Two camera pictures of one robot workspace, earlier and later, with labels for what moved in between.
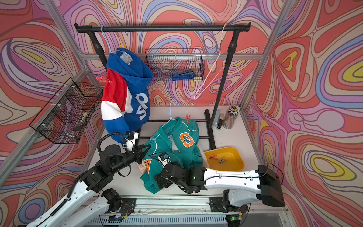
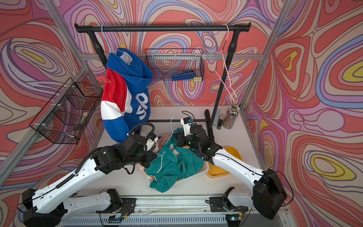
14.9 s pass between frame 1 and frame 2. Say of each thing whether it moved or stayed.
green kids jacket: moved
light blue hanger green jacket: moved
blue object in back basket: stayed
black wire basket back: stayed
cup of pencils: stayed
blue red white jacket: stayed
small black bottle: stayed
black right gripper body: moved
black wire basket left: stayed
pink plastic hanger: moved
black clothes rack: stayed
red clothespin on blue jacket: stayed
